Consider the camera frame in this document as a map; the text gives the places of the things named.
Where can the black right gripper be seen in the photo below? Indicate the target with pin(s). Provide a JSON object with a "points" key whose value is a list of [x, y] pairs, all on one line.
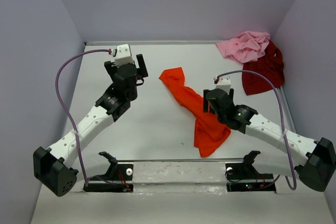
{"points": [[206, 103]]}

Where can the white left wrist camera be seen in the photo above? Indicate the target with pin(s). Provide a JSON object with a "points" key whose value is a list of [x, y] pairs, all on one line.
{"points": [[122, 55]]}

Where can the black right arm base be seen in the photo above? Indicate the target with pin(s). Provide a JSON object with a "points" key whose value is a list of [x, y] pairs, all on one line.
{"points": [[243, 177]]}

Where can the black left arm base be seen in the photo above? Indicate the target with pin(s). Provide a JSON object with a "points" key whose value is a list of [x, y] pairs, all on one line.
{"points": [[117, 176]]}

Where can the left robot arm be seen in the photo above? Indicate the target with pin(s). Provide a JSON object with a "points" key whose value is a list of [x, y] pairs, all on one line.
{"points": [[60, 166]]}

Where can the dark red t shirt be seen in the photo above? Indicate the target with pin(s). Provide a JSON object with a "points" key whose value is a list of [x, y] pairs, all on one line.
{"points": [[270, 66]]}

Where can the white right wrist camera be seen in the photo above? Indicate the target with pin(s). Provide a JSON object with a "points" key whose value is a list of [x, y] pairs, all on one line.
{"points": [[222, 83]]}

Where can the pink t shirt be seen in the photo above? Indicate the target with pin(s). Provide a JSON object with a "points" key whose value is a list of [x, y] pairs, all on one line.
{"points": [[247, 47]]}

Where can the orange t shirt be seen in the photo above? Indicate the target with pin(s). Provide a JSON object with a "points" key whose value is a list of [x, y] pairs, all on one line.
{"points": [[209, 134]]}

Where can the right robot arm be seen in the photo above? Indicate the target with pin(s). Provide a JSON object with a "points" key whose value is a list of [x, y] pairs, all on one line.
{"points": [[312, 160]]}

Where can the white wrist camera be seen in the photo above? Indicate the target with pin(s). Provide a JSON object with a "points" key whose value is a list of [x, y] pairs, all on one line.
{"points": [[122, 55], [222, 83]]}

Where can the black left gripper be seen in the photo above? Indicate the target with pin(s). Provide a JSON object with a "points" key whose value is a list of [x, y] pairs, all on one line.
{"points": [[141, 71]]}

